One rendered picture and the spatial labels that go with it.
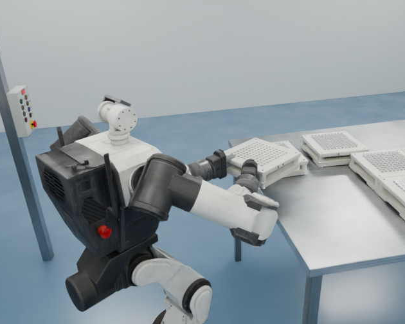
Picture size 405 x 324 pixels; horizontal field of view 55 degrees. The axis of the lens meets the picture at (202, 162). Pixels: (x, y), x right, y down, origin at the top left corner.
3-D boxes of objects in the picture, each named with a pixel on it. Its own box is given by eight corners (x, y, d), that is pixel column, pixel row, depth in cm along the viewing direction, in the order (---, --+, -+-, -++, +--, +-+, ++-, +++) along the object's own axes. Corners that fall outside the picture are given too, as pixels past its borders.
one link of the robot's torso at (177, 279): (201, 319, 153) (125, 292, 119) (173, 296, 164) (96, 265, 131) (222, 285, 155) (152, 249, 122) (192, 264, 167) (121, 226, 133)
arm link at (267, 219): (266, 200, 120) (290, 215, 101) (253, 229, 121) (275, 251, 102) (236, 187, 118) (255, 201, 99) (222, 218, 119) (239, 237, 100)
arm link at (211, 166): (213, 144, 157) (189, 153, 151) (229, 153, 149) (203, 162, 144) (215, 172, 162) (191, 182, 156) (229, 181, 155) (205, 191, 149)
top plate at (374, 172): (398, 152, 185) (399, 148, 184) (432, 175, 163) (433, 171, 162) (349, 157, 183) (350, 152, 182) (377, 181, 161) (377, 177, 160)
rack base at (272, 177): (262, 189, 148) (262, 183, 147) (217, 168, 164) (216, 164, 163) (299, 167, 162) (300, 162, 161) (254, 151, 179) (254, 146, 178)
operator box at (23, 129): (37, 126, 239) (27, 84, 227) (28, 136, 224) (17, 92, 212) (27, 126, 239) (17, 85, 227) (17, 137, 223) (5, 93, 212)
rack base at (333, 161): (344, 142, 210) (344, 138, 209) (367, 162, 188) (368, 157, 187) (300, 146, 207) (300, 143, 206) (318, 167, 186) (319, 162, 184)
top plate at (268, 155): (263, 177, 146) (263, 172, 145) (216, 158, 162) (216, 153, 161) (301, 157, 160) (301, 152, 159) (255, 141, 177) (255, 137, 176)
